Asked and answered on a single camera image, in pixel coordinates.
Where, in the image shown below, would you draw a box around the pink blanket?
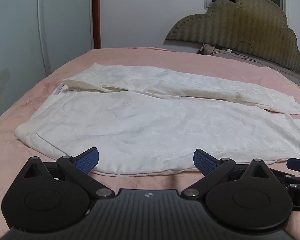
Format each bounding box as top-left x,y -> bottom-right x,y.
0,47 -> 300,240

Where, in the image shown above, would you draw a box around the olive padded headboard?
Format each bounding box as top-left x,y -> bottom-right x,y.
165,0 -> 300,75

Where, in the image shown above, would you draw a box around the white flower print wardrobe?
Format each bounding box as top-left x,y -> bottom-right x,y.
0,0 -> 94,128

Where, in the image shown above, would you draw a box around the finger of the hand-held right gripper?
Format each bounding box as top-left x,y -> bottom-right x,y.
274,157 -> 300,190

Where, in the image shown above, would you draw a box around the thin black cable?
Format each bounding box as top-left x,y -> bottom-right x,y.
233,41 -> 253,55

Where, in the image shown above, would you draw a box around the white pants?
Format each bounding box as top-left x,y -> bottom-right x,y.
15,62 -> 300,177

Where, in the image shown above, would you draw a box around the beige pillow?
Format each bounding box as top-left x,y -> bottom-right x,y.
197,43 -> 300,77

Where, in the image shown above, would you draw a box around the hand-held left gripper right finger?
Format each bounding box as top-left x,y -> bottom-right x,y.
181,149 -> 276,200

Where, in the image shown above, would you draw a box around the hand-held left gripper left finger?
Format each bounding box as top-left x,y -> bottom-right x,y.
22,147 -> 115,200

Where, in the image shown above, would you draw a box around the brown wooden frame strip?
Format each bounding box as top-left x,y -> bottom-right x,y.
91,0 -> 102,49

